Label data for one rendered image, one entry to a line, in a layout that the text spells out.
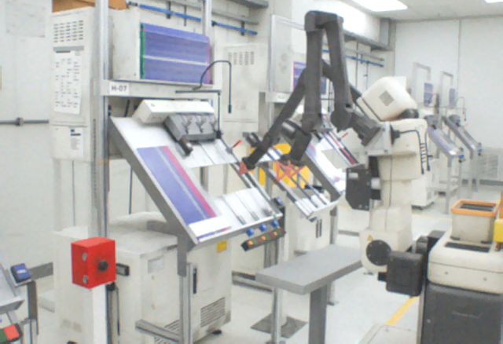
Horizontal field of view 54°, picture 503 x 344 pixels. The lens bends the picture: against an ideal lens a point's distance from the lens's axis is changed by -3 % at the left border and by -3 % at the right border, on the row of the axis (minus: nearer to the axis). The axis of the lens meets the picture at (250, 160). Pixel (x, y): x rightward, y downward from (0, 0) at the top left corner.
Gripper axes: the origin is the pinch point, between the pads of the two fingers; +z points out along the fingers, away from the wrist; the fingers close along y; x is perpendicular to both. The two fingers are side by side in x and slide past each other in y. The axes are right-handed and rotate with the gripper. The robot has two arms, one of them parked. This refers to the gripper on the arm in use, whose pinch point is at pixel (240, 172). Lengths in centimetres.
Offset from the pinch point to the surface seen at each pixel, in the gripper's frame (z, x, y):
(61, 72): 11, -81, 60
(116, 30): -22, -75, 49
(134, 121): 3, -40, 46
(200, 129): -3.6, -27.5, 12.5
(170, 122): -2.0, -34.4, 27.8
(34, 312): 7, 31, 131
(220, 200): 2.2, 11.8, 26.5
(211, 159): 2.3, -12.5, 11.5
